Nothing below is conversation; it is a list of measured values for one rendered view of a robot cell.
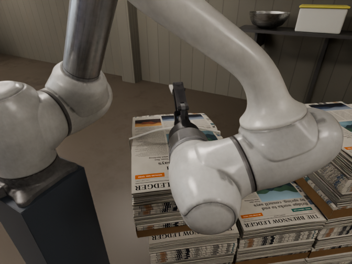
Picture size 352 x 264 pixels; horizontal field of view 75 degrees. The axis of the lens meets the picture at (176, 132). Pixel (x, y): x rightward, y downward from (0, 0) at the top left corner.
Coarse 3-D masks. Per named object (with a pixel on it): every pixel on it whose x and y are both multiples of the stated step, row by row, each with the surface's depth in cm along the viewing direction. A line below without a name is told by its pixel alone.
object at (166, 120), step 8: (136, 120) 83; (144, 120) 83; (152, 120) 83; (160, 120) 83; (168, 120) 83; (192, 120) 83; (200, 120) 83; (208, 120) 83; (136, 128) 77; (144, 128) 77; (152, 128) 77
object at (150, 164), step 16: (144, 160) 63; (160, 160) 63; (144, 176) 58; (160, 176) 59; (144, 192) 55; (160, 192) 56; (144, 208) 61; (160, 208) 62; (176, 208) 63; (144, 224) 66; (160, 224) 67; (176, 224) 68
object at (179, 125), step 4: (180, 116) 53; (180, 120) 52; (184, 120) 52; (180, 124) 51; (184, 124) 50; (188, 124) 50; (192, 124) 51; (172, 128) 51; (176, 128) 50; (180, 128) 49; (196, 128) 50; (172, 132) 50
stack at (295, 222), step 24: (264, 192) 85; (288, 192) 85; (240, 216) 76; (264, 216) 76; (288, 216) 76; (312, 216) 76; (168, 240) 69; (192, 240) 70; (216, 240) 72; (240, 240) 76; (264, 240) 77; (288, 240) 79; (312, 240) 80; (336, 240) 83
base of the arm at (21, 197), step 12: (48, 168) 63; (60, 168) 67; (72, 168) 69; (0, 180) 60; (12, 180) 58; (24, 180) 59; (36, 180) 61; (48, 180) 63; (0, 192) 59; (12, 192) 59; (24, 192) 59; (36, 192) 60; (24, 204) 58
